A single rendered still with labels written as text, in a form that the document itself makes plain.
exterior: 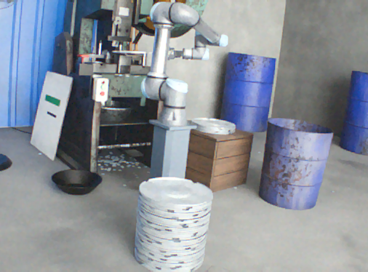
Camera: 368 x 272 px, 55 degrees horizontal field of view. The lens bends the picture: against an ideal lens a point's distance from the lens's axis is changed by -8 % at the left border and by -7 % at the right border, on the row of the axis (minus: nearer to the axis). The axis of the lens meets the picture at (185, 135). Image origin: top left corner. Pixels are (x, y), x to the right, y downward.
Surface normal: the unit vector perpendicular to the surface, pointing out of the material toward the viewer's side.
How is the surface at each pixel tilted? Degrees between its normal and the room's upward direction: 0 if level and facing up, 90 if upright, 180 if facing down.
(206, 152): 90
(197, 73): 90
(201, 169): 90
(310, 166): 92
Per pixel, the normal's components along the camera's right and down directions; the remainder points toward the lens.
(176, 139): 0.65, 0.24
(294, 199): -0.07, 0.25
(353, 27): -0.78, 0.05
